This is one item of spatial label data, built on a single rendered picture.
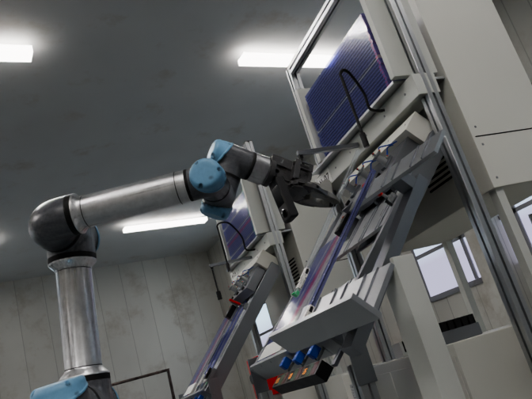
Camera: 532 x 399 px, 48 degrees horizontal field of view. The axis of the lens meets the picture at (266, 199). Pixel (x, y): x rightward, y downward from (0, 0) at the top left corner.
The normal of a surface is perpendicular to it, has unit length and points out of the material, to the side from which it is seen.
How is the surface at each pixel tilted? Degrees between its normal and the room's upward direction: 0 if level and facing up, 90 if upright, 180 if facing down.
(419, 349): 90
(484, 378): 90
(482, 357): 90
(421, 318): 90
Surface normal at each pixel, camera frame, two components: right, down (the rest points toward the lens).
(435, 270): -0.86, 0.10
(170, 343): 0.44, -0.39
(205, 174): -0.11, -0.28
